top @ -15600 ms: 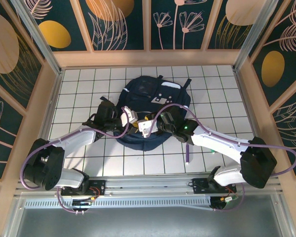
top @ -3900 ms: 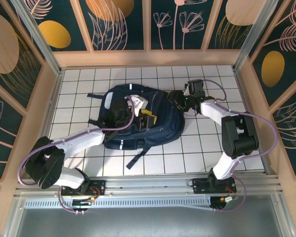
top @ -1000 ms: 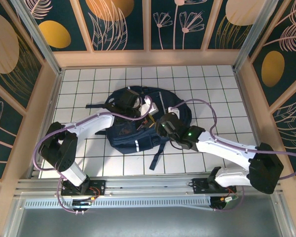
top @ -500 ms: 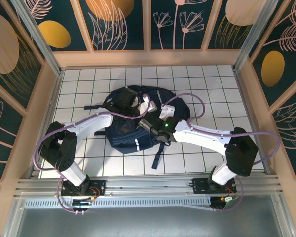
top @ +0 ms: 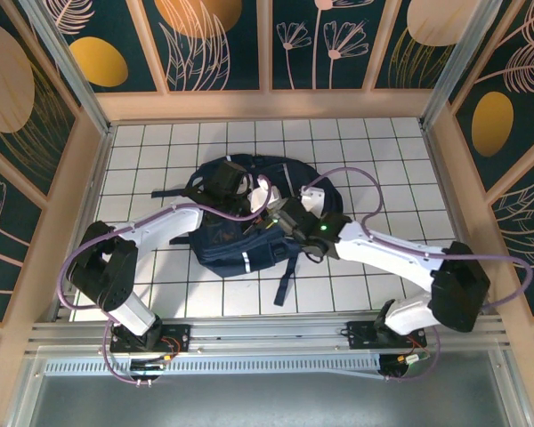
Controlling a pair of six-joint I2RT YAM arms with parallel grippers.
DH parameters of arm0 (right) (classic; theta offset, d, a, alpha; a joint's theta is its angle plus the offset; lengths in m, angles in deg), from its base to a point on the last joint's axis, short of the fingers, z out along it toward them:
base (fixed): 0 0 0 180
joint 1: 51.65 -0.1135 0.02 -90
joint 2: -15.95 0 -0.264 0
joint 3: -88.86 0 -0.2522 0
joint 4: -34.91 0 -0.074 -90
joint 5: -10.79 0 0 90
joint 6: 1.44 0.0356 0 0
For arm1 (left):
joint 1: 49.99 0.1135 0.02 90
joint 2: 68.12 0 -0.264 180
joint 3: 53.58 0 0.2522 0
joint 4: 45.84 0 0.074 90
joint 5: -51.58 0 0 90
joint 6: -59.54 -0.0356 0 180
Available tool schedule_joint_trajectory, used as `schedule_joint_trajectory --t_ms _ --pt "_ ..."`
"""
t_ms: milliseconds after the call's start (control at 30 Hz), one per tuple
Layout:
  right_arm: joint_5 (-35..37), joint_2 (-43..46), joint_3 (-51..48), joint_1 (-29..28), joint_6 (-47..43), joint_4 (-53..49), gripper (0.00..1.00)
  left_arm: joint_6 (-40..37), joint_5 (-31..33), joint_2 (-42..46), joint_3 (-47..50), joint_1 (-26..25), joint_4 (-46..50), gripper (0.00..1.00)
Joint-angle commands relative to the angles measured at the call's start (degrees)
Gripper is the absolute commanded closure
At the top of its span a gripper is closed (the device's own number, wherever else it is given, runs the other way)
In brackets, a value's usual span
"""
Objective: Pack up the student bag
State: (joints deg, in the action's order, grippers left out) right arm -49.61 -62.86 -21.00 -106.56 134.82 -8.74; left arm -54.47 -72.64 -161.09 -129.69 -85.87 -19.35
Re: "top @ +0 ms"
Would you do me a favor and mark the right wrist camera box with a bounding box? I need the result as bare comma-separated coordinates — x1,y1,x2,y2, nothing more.
296,185,327,215

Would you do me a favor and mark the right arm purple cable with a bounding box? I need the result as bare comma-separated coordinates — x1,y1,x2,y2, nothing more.
309,166,533,383

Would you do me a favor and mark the aluminium frame post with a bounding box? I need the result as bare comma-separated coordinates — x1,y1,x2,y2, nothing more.
20,0,112,134
420,0,499,130

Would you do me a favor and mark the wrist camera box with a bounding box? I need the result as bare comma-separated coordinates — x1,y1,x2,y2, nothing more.
296,185,327,215
245,174,280,214

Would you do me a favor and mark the grey metal sheet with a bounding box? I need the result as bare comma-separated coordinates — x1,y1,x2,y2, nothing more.
6,355,533,427

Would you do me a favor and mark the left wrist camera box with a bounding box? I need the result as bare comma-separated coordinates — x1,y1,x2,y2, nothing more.
245,174,280,214

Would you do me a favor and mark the aluminium mounting rail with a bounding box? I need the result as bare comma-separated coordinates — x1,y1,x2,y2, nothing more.
26,314,508,357

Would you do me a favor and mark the navy blue backpack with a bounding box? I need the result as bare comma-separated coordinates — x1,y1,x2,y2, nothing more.
150,153,344,308

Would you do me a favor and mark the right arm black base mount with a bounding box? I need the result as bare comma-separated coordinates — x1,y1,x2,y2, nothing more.
337,318,428,352

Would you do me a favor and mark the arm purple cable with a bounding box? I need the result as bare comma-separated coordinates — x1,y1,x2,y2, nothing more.
309,166,533,383
58,175,275,387

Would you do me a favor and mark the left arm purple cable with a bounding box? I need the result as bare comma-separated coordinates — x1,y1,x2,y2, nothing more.
58,175,275,387

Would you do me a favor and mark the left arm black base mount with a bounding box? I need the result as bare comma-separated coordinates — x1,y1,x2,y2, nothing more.
109,323,192,353

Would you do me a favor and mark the slotted grey cable duct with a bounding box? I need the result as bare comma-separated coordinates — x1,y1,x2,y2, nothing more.
42,353,384,379

